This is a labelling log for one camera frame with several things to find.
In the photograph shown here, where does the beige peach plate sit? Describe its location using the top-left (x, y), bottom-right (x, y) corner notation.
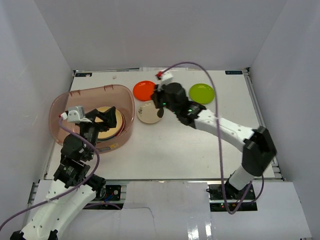
top-left (97, 109), bottom-right (124, 142)

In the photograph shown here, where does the orange plastic plate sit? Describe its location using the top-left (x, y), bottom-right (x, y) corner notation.
top-left (132, 80), bottom-right (156, 102)

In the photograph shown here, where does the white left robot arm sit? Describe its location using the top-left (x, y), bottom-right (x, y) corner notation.
top-left (10, 106), bottom-right (117, 240)

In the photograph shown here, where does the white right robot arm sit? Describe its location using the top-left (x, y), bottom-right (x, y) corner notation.
top-left (151, 82), bottom-right (277, 200)

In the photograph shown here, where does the pink translucent plastic bin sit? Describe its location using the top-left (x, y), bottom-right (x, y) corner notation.
top-left (48, 84), bottom-right (135, 153)

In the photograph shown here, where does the lime green plastic plate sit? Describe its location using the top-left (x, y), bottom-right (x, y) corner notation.
top-left (188, 83), bottom-right (216, 105)

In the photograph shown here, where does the left blue table label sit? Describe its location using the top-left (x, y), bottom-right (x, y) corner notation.
top-left (74, 72), bottom-right (92, 78)

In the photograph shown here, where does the blue table label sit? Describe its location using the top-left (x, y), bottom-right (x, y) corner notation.
top-left (225, 70), bottom-right (243, 75)
top-left (74, 72), bottom-right (92, 78)

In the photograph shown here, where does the right blue table label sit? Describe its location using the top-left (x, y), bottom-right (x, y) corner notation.
top-left (225, 70), bottom-right (243, 75)

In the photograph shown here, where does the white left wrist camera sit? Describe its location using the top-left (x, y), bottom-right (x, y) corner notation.
top-left (59, 105), bottom-right (86, 123)

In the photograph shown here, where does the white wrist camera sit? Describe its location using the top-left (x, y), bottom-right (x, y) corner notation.
top-left (59, 105), bottom-right (86, 123)
top-left (155, 70), bottom-right (173, 86)

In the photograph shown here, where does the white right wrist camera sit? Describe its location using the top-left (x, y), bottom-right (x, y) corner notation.
top-left (155, 70), bottom-right (173, 86)

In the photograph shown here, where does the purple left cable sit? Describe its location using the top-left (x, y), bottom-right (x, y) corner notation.
top-left (0, 117), bottom-right (101, 234)

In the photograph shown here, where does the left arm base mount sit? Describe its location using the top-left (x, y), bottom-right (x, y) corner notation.
top-left (84, 184), bottom-right (127, 210)

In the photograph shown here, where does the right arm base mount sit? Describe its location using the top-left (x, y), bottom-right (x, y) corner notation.
top-left (206, 184), bottom-right (258, 213)

